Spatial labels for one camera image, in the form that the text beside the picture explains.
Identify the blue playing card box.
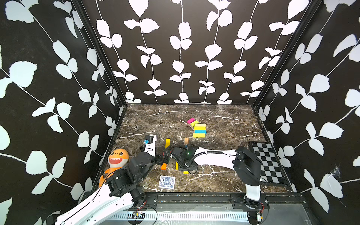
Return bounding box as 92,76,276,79
158,175,176,190

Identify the cyan long block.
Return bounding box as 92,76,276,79
194,130,207,134

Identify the lime green short block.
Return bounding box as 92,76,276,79
190,121,199,127

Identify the orange block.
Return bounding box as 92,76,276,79
161,163,167,170

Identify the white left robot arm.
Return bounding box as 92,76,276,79
54,152,169,225

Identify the yellow-green long block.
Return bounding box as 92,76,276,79
193,133,206,138

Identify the black metal base rail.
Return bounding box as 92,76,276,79
138,192,306,212

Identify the black white checkerboard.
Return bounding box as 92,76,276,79
249,142,286,184

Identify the magenta block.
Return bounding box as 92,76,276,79
187,118,195,124

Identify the orange plush toy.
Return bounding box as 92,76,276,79
98,149,129,188

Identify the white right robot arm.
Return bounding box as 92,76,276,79
164,145,262,202

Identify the amber yellow long block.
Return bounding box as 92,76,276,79
194,126,206,130

